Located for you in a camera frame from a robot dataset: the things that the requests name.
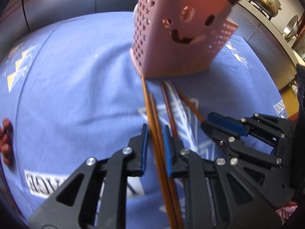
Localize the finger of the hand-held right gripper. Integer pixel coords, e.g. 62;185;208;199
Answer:
207;113;297;148
201;121;296;207

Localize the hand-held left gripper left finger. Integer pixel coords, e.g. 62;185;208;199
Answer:
28;123;149;229

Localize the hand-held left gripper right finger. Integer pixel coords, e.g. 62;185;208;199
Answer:
163;125;283;229

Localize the light brown wooden chopstick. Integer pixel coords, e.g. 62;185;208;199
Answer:
177;90;205;122
150;94;184;229
142;76;178;229

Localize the pink plastic utensil holder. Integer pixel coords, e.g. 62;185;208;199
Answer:
130;0;239;78

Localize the red patterned cloth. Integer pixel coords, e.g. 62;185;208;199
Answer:
274;202;299;225

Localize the blue printed tablecloth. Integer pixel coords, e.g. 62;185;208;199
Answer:
0;11;290;229

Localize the steel basin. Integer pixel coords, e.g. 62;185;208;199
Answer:
283;15;300;40

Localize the gas stove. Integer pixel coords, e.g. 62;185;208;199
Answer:
248;0;275;21

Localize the beige clay pot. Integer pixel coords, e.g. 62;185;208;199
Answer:
251;0;282;17

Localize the pile of red dates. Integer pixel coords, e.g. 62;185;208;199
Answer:
0;118;13;165

